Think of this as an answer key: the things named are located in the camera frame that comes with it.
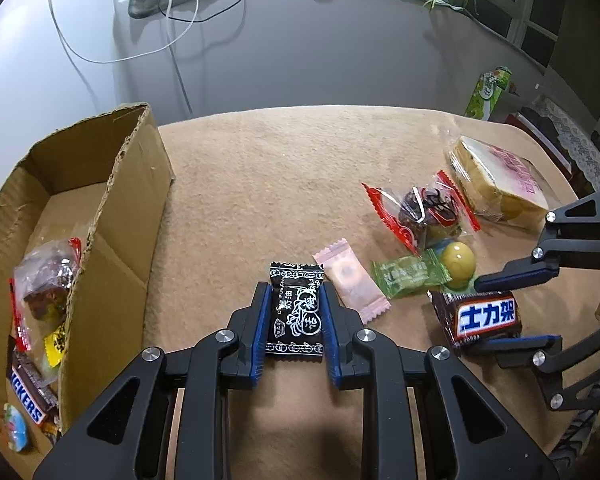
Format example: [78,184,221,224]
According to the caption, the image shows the black candy packet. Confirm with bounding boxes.
[265,261,327,361]

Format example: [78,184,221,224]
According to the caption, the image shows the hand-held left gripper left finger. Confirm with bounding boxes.
[32,281,274,480]

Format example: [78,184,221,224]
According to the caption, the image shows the green candy packet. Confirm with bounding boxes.
[371,247,451,301]

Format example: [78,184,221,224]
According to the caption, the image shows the cardboard box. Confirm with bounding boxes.
[0,102,176,466]

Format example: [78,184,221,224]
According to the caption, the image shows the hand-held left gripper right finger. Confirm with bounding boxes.
[321,281,561,480]

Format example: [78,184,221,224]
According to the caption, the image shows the striped cloth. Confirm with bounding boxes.
[550,407,600,468]

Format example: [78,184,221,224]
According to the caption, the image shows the green jelly cup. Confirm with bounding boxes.
[439,240,477,290]

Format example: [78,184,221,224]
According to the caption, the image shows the white cable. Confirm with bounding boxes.
[42,0,201,63]

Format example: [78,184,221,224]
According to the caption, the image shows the brown chocolate bar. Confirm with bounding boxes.
[6,350,62,448]

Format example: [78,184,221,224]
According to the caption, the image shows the small yellow candy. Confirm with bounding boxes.
[44,327,70,367]

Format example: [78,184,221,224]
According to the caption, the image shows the red box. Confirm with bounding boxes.
[505,110,536,133]

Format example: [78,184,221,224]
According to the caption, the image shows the sliced bread packet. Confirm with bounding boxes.
[447,135,551,231]

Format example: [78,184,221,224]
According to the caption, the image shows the colourful small candy packet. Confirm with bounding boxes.
[2,402,32,454]

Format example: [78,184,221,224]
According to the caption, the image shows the white lace cloth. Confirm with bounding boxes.
[532,95,600,186]

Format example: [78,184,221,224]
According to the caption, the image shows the red-edged clear snack packet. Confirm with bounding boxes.
[361,170,482,256]
[9,239,83,356]

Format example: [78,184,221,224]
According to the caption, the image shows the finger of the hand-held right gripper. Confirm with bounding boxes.
[472,305,600,413]
[475,191,600,293]

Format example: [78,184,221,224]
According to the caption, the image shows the pink candy packet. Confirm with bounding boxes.
[313,240,392,323]

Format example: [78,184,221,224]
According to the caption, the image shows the chocolate bar with white characters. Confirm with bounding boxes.
[426,289,523,356]

